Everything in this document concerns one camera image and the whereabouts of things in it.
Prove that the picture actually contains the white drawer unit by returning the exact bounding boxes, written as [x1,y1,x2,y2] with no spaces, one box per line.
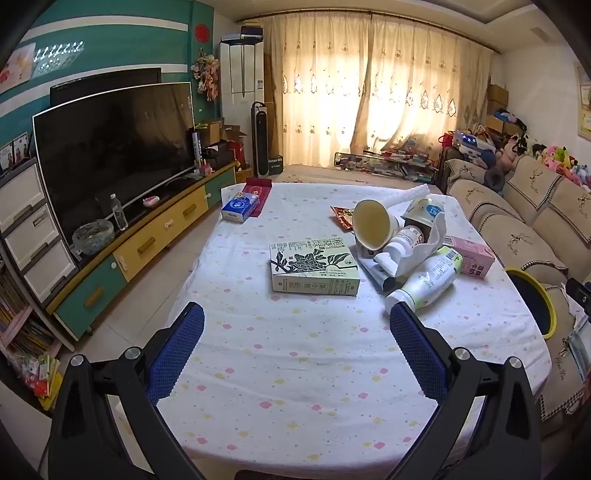
[1,160,77,304]

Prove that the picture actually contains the blue tissue pack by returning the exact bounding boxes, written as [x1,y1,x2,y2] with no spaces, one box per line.
[221,192,259,224]

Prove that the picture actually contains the black television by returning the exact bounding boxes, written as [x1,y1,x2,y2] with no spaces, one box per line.
[32,82,194,243]

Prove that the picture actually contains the framed wall picture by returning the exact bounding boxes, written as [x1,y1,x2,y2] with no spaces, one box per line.
[575,63,591,140]

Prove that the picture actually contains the pink milk carton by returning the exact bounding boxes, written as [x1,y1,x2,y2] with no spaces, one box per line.
[443,236,495,279]

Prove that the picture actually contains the white green drink bottle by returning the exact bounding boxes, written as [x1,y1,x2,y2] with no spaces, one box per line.
[385,246,463,313]

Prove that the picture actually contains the pile of books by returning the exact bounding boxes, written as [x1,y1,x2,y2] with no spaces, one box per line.
[334,141,439,184]

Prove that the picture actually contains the red envelope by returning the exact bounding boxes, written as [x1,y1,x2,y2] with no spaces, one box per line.
[242,177,273,217]

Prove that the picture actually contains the white blue paper bowl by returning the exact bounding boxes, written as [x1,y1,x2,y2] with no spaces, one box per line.
[402,197,444,227]

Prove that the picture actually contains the black tower fan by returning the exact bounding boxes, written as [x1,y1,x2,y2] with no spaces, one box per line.
[250,101,270,178]

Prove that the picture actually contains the beige sofa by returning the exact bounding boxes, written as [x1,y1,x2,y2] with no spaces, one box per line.
[442,156,590,436]

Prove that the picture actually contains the clear water bottle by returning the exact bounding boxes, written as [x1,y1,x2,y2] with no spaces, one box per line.
[110,194,128,231]

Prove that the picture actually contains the red snack wrapper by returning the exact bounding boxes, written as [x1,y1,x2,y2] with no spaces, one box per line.
[331,206,353,231]

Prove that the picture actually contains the white dotted tablecloth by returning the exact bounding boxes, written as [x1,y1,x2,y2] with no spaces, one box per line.
[155,182,553,471]

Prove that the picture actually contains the plush toy pile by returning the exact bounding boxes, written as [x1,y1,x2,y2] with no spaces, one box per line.
[496,134,590,192]

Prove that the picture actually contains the artificial flower decoration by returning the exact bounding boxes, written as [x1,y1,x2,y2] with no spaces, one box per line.
[190,49,221,102]

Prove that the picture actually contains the green white tea box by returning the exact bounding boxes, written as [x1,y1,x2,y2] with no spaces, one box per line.
[270,237,361,296]

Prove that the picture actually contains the white paper cup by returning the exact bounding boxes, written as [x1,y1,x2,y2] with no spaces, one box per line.
[353,196,400,251]

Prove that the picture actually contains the white supplement bottle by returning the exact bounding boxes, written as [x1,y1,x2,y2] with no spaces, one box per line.
[374,225,424,277]

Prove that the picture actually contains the cream curtains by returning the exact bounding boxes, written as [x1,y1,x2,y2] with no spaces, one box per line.
[260,11,493,167]

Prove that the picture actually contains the glass ashtray bowl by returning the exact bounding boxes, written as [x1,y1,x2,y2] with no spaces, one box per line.
[72,220,114,256]

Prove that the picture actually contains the green yellow tv cabinet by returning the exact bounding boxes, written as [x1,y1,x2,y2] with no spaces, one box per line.
[47,162,238,340]

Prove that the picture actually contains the yellow rimmed trash bin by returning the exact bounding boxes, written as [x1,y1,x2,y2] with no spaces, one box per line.
[505,268,557,340]

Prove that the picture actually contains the floral floor mattress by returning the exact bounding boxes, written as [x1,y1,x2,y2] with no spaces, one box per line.
[271,165,420,191]

